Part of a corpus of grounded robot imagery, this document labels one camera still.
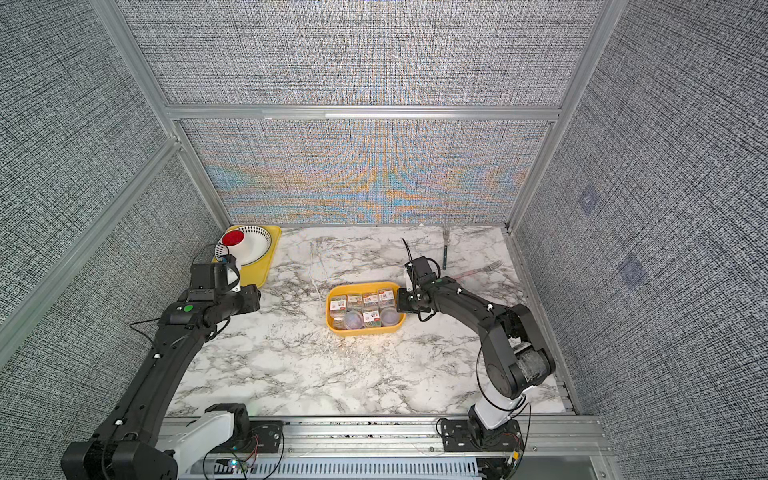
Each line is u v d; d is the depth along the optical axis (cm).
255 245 113
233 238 107
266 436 73
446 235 117
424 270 74
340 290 95
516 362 46
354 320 90
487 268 107
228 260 70
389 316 90
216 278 60
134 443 38
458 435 73
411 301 80
